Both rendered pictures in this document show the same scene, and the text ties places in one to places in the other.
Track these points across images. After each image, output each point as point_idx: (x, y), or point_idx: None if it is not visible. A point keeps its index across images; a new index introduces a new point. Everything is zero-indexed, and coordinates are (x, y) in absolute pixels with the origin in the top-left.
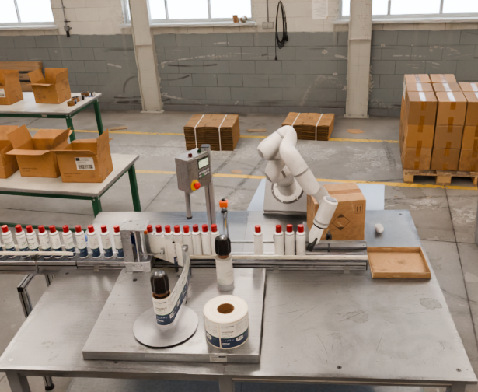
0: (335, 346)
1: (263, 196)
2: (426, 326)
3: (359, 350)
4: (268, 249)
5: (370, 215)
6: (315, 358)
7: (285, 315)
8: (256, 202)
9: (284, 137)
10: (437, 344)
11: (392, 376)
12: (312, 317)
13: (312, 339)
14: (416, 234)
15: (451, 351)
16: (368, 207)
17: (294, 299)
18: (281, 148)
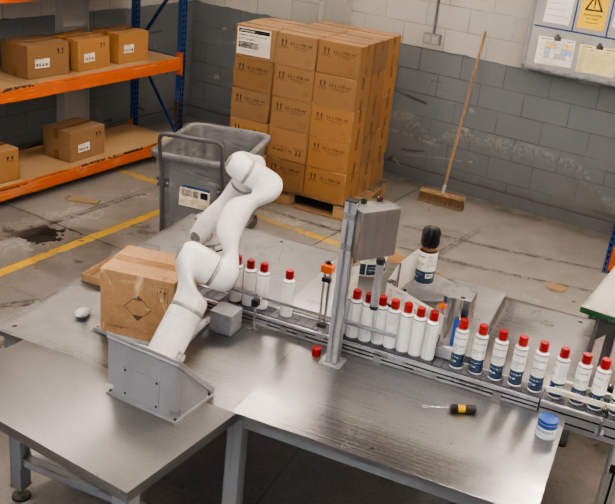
0: (271, 250)
1: (177, 436)
2: (180, 239)
3: (254, 244)
4: (256, 339)
5: (58, 337)
6: (295, 249)
7: (295, 278)
8: (203, 426)
9: (253, 156)
10: (188, 230)
11: (248, 228)
12: (271, 269)
13: (286, 258)
14: (48, 297)
15: (185, 225)
16: (37, 351)
17: (274, 286)
18: (264, 160)
